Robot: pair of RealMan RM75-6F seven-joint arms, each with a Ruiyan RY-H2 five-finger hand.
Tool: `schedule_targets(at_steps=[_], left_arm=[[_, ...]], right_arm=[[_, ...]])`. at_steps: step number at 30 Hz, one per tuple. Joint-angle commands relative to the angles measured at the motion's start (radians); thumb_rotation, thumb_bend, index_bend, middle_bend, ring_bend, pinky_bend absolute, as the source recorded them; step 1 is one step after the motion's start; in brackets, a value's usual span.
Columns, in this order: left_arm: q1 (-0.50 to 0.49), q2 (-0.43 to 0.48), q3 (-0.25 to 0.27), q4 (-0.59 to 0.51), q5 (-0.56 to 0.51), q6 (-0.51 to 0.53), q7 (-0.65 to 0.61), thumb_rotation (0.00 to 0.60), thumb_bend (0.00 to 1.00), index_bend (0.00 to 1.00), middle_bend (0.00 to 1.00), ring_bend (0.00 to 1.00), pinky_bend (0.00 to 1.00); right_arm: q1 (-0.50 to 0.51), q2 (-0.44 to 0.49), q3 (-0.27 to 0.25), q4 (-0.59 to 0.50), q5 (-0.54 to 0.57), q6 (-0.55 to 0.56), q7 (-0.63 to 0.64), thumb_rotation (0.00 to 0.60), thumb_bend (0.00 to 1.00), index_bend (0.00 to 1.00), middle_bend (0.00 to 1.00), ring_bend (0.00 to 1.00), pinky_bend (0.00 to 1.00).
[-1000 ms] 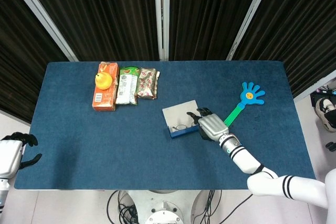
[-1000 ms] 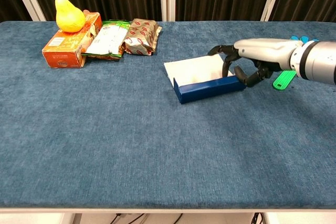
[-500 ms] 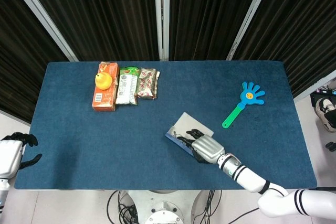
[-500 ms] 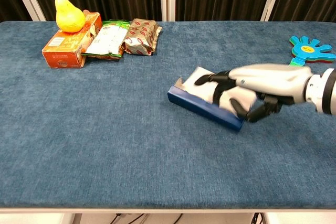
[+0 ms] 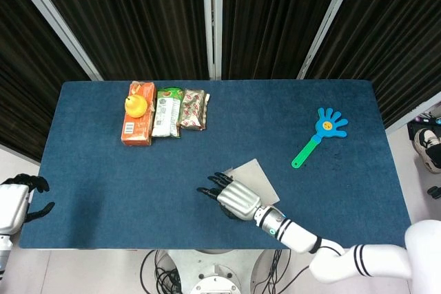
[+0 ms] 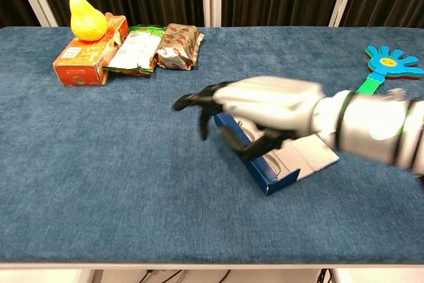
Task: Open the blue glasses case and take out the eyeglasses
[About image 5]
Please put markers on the green white snack packet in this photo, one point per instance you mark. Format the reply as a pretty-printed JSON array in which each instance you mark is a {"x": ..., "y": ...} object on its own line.
[{"x": 166, "y": 115}]

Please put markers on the black white sneaker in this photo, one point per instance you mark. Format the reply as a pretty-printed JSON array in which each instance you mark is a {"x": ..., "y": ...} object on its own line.
[{"x": 429, "y": 149}]

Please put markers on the blue table mat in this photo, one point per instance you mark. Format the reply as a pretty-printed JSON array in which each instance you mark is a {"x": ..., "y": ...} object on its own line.
[{"x": 103, "y": 187}]

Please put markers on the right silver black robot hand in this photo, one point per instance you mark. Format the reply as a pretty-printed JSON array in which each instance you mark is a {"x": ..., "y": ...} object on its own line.
[{"x": 237, "y": 199}]

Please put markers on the black caster wheel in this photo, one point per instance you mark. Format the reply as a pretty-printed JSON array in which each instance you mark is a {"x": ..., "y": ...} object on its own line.
[{"x": 435, "y": 192}]

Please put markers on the yellow pear toy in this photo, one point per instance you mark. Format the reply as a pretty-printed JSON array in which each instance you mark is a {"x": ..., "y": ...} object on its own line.
[{"x": 135, "y": 106}]

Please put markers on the blue box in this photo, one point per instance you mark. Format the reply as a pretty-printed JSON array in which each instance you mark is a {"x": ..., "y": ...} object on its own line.
[{"x": 255, "y": 177}]

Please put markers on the gold red snack packet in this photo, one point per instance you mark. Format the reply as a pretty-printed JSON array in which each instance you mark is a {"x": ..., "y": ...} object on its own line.
[{"x": 193, "y": 109}]

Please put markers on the black folding screen panel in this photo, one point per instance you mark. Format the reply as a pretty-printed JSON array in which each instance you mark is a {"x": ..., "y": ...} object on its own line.
[
  {"x": 138, "y": 18},
  {"x": 389, "y": 39},
  {"x": 31, "y": 77},
  {"x": 275, "y": 18}
]

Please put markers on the orange juice carton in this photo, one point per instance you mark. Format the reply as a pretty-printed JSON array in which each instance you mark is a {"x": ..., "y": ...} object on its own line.
[{"x": 136, "y": 132}]

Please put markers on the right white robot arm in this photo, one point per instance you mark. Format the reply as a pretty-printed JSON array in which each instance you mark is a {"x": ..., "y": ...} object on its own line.
[{"x": 296, "y": 235}]

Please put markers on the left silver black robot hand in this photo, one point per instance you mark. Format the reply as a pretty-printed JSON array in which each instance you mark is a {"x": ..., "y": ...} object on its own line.
[{"x": 12, "y": 204}]

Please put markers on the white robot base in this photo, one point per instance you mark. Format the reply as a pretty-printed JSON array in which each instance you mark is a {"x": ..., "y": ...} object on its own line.
[{"x": 215, "y": 270}]

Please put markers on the blue hand clapper toy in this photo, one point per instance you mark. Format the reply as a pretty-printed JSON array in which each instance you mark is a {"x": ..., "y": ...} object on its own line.
[{"x": 330, "y": 125}]

